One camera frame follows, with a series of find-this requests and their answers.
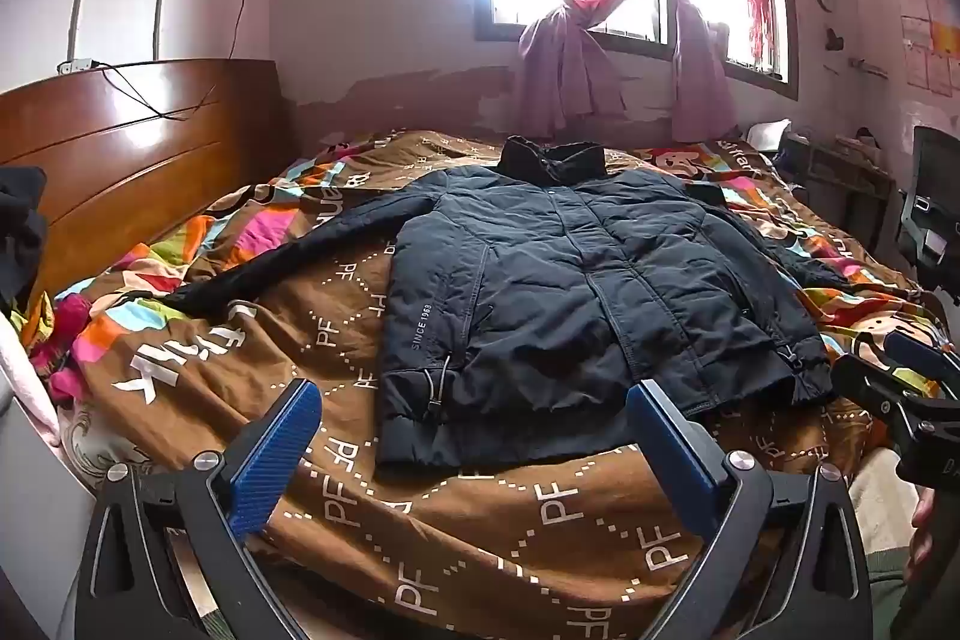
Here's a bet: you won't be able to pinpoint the person's right hand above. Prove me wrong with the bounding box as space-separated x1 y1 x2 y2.
909 487 938 585

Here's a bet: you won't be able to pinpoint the person's green trousers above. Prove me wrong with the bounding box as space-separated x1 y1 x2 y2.
866 554 913 640

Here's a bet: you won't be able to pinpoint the white pillow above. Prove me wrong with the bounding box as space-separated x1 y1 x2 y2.
739 118 794 152

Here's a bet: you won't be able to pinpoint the dark clothing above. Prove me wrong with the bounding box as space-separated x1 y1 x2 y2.
0 164 50 313

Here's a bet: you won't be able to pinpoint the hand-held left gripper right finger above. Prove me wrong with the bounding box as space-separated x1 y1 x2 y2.
626 379 875 640

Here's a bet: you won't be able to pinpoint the wooden headboard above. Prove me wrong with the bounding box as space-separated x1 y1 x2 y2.
0 57 290 311

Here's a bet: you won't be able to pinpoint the brown printed blanket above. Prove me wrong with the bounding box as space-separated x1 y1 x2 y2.
22 126 953 640

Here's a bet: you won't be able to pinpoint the dark navy padded jacket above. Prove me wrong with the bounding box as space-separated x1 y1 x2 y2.
161 135 852 470

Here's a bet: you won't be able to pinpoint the black office chair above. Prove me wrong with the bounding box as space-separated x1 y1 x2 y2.
895 125 960 290

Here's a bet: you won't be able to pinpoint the magenta cloth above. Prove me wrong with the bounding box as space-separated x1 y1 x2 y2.
28 291 92 402

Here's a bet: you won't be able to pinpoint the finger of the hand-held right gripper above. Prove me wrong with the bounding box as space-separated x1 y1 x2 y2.
831 353 960 432
883 329 960 386

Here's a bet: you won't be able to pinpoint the pale pink cloth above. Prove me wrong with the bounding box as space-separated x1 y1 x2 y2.
0 310 62 455

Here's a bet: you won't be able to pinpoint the desk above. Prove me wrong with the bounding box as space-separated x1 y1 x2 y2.
780 128 899 236

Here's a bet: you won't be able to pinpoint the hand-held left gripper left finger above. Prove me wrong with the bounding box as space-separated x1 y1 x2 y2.
73 377 323 640

